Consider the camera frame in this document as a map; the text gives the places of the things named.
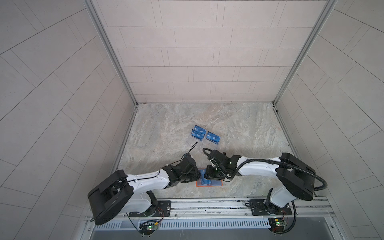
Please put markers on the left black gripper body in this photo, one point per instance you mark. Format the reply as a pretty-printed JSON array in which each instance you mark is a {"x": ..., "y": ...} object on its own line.
[{"x": 192, "y": 176}]

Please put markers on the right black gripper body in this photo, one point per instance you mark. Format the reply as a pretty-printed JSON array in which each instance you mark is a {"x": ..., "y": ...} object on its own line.
[{"x": 211, "y": 173}]

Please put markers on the orange card holder wallet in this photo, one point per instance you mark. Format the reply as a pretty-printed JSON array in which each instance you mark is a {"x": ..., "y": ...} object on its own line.
[{"x": 215, "y": 183}]

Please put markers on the blue VIP card carried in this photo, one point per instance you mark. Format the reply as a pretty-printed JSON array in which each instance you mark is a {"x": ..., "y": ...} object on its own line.
[{"x": 203, "y": 180}]

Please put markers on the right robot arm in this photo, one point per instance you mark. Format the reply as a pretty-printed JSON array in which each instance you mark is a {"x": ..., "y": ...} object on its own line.
[{"x": 296, "y": 178}]

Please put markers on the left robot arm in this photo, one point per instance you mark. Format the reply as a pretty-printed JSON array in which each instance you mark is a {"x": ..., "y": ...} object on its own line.
[{"x": 120, "y": 192}]

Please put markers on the right clear card display stand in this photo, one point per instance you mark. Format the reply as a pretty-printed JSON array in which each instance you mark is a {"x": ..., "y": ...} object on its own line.
[{"x": 213, "y": 138}]

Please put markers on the left circuit board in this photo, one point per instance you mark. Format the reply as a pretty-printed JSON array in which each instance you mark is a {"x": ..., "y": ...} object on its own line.
[{"x": 149, "y": 227}]

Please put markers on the circuit board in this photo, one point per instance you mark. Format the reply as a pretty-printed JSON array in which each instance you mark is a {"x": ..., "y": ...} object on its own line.
[
  {"x": 149, "y": 227},
  {"x": 277, "y": 224}
]

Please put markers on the right circuit board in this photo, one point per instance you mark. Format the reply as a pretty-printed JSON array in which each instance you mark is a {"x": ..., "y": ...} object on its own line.
[{"x": 277, "y": 224}]

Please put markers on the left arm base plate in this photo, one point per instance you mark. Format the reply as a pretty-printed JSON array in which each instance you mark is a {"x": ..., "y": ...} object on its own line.
[{"x": 162, "y": 209}]

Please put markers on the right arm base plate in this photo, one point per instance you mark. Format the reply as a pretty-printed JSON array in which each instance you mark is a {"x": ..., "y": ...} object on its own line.
[{"x": 259, "y": 208}]

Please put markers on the aluminium mounting rail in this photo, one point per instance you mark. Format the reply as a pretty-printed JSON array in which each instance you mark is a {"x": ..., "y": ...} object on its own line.
[{"x": 237, "y": 208}]

